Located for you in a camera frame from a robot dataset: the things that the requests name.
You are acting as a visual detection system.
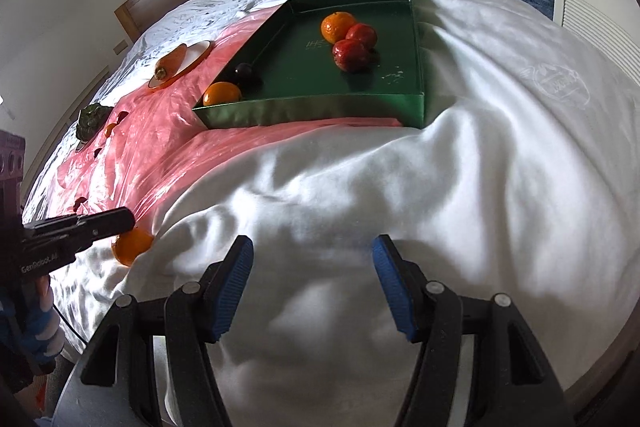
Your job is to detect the black cable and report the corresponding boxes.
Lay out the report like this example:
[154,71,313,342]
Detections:
[49,301,87,354]

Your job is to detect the bed with white sheet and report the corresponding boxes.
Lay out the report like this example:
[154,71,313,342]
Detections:
[20,0,640,427]

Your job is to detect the carrot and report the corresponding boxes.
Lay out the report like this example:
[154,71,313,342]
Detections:
[154,46,187,80]

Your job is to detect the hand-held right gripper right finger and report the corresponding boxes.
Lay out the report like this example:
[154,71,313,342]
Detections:
[372,234,566,427]

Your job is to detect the orange rimmed plate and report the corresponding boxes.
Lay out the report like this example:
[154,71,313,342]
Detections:
[148,40,212,92]

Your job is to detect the green cardboard box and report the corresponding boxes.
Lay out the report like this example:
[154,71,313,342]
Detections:
[192,0,426,130]

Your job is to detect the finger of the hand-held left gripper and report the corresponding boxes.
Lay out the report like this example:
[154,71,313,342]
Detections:
[74,207,137,254]

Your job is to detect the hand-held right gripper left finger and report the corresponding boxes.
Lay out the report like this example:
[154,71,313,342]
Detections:
[80,235,255,427]

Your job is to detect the person's left hand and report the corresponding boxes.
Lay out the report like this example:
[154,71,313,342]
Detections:
[0,276,63,375]

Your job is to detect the pink plastic sheet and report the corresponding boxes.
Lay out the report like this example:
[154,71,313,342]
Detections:
[50,12,403,228]

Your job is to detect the green leafy vegetable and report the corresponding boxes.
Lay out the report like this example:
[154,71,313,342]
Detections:
[77,103,115,140]

